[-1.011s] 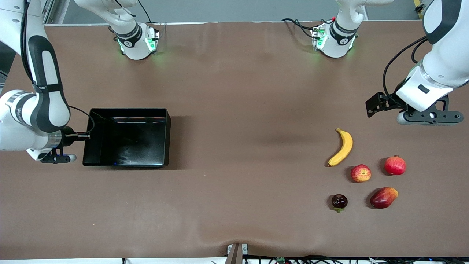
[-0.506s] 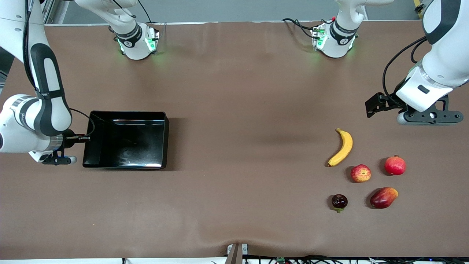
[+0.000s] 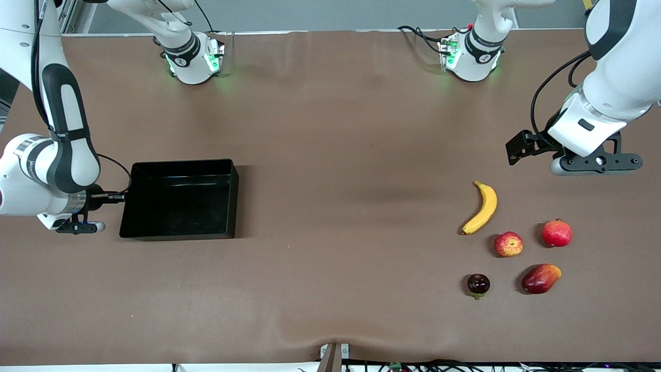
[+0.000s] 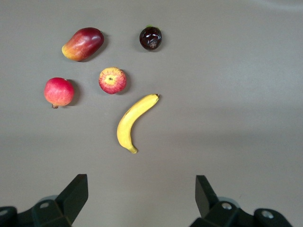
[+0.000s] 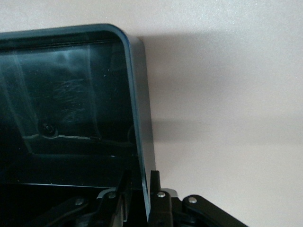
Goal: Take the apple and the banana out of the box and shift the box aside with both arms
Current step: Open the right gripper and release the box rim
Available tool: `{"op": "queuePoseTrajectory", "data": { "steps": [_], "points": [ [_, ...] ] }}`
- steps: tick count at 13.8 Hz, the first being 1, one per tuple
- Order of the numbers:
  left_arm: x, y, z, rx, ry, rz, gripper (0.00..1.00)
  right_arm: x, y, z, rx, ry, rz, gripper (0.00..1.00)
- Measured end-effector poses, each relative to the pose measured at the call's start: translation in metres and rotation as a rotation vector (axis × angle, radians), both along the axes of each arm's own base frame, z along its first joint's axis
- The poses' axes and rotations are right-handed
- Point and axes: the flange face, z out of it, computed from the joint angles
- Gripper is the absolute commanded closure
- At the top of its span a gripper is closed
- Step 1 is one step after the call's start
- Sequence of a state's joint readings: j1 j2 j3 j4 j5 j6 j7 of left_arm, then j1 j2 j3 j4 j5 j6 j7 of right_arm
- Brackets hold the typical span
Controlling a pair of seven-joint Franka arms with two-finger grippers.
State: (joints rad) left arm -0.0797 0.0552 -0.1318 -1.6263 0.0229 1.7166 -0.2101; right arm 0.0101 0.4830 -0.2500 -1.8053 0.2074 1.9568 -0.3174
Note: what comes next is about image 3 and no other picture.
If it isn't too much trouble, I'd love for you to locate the black plastic box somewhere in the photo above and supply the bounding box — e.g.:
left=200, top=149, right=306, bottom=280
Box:
left=119, top=159, right=240, bottom=242

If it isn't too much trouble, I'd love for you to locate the red pomegranate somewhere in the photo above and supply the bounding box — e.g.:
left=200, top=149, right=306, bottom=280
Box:
left=542, top=218, right=573, bottom=248

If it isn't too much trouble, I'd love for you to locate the red yellow apple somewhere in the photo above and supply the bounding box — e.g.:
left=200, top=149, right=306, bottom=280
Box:
left=494, top=231, right=524, bottom=258

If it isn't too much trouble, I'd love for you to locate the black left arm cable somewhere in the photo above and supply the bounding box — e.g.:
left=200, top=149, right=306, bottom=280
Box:
left=530, top=50, right=592, bottom=150

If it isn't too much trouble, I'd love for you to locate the aluminium frame profile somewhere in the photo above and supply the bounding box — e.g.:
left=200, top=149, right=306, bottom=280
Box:
left=54, top=0, right=86, bottom=34

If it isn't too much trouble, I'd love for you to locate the yellow banana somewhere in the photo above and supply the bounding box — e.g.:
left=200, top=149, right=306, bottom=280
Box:
left=461, top=180, right=498, bottom=236

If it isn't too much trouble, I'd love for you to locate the metal mount bracket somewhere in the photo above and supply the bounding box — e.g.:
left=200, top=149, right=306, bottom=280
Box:
left=320, top=343, right=350, bottom=372

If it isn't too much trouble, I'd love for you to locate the black base power cable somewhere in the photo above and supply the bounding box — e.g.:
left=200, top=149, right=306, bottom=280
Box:
left=398, top=25, right=450, bottom=55
left=194, top=0, right=215, bottom=33

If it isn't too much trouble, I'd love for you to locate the dark purple mangosteen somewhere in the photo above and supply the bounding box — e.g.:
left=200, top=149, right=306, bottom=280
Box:
left=467, top=273, right=491, bottom=301

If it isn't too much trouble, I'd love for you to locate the brown table cover sheet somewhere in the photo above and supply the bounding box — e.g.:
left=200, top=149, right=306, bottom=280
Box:
left=0, top=28, right=661, bottom=365

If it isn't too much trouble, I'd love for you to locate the red orange mango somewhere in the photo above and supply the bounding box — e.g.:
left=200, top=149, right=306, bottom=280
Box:
left=521, top=263, right=562, bottom=295

